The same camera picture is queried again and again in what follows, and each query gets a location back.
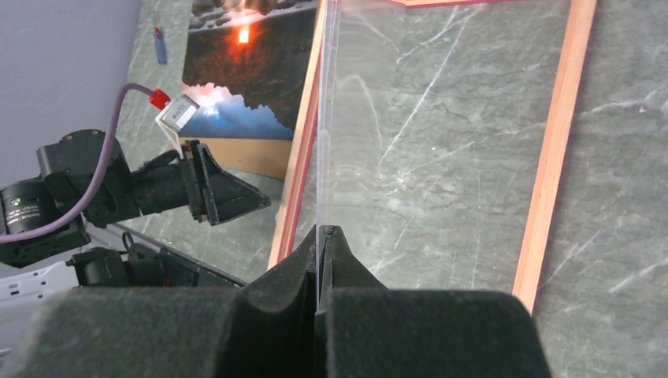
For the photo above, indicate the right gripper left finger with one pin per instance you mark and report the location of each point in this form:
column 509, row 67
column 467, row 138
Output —
column 264, row 329

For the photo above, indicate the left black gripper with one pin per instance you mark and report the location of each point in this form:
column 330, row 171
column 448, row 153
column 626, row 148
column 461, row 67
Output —
column 173, row 180

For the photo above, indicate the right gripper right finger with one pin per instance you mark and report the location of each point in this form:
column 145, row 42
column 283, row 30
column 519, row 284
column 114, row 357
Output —
column 364, row 329

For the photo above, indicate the wooden picture frame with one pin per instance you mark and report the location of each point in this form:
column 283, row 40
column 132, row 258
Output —
column 553, row 156

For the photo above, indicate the clear acrylic sheet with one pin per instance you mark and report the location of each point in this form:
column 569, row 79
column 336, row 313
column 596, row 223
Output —
column 443, row 146

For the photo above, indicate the sunset landscape photo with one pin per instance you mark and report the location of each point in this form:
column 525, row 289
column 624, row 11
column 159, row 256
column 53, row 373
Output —
column 245, row 66

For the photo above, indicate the brown backing board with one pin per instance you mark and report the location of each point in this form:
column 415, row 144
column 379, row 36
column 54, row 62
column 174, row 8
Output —
column 270, row 157

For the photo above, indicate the small blue red screwdriver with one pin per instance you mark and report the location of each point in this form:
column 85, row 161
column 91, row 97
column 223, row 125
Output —
column 160, row 47

